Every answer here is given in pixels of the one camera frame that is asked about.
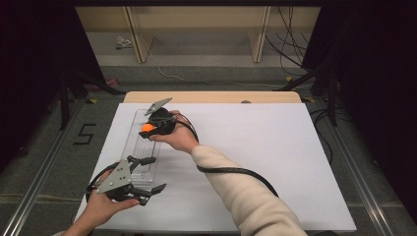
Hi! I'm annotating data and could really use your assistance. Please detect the white floor cable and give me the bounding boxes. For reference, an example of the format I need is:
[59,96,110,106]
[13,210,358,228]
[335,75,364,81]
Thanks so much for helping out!
[156,65,286,89]

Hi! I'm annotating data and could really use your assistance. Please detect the beige wooden cabinet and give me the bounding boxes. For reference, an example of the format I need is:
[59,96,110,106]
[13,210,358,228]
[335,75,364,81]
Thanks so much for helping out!
[74,5,322,64]

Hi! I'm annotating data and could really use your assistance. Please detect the person's left hand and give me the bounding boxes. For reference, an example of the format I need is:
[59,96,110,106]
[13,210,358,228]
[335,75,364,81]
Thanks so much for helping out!
[84,169,141,228]

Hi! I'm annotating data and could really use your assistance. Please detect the pink cloth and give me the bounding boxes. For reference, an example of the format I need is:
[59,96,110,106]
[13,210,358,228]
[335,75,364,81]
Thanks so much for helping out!
[92,78,120,92]

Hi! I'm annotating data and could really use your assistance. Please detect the metal floor rail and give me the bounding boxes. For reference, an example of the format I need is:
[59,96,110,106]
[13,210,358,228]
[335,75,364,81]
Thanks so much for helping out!
[319,111,394,236]
[0,97,87,236]

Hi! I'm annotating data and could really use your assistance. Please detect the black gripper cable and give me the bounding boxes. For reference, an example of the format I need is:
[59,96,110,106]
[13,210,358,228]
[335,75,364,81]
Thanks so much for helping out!
[84,161,120,204]
[176,112,280,199]

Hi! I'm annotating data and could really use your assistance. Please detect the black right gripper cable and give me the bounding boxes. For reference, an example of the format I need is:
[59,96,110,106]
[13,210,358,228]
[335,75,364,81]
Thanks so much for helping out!
[176,112,280,199]

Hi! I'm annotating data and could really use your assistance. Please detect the bundle of black cables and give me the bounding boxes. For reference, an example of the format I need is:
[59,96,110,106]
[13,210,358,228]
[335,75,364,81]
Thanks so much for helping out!
[265,5,313,72]

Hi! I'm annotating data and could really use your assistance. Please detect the black curtain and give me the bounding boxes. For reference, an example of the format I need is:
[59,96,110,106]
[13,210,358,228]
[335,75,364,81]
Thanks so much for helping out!
[301,0,417,224]
[0,0,106,173]

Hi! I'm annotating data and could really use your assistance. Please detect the person's right hand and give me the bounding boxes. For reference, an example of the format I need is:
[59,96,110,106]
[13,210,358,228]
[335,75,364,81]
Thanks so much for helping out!
[149,109,200,155]

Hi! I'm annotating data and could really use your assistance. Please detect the crumpled white paper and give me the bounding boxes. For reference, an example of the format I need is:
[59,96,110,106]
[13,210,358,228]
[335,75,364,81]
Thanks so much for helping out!
[115,35,134,51]

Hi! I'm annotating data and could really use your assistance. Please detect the black metal stand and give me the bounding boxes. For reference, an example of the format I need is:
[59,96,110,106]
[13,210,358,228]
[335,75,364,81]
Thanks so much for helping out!
[274,62,338,127]
[58,65,127,132]

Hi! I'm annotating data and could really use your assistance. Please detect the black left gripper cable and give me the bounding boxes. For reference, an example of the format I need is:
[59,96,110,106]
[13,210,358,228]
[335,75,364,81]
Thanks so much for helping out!
[84,161,120,204]

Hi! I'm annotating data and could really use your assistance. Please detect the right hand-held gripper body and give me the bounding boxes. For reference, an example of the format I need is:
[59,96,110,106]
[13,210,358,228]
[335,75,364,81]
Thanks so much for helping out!
[144,96,178,137]

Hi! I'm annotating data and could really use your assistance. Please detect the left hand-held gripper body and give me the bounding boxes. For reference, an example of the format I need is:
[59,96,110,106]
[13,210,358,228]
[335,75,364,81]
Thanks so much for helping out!
[95,154,149,207]

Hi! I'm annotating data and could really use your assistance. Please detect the clear plastic container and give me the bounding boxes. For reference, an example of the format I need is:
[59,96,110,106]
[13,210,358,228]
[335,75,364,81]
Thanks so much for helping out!
[121,108,165,189]

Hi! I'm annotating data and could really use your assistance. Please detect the black floor cable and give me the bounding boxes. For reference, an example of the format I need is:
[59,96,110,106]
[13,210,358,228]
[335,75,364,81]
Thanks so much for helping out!
[309,106,353,165]

